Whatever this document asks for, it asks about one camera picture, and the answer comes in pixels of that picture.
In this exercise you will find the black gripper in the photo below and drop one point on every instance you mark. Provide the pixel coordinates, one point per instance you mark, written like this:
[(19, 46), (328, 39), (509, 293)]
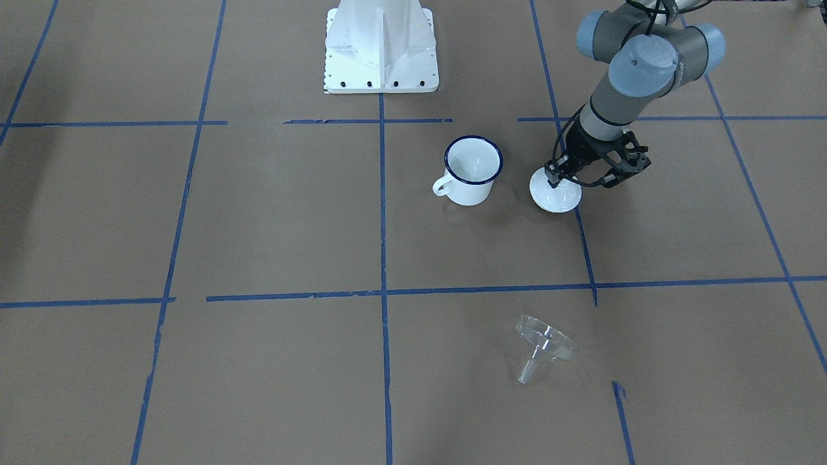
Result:
[(580, 154)]

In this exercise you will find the clear glass funnel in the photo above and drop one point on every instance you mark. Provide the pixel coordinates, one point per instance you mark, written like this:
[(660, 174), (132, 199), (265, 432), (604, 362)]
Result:
[(545, 344)]

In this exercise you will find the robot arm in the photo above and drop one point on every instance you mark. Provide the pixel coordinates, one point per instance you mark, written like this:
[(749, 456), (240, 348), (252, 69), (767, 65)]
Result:
[(647, 58)]

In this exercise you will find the white enamel mug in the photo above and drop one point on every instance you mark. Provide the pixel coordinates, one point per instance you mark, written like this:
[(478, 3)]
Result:
[(471, 164)]

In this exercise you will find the white camera stand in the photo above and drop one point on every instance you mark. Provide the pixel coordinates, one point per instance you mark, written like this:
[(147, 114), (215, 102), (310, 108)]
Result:
[(380, 46)]

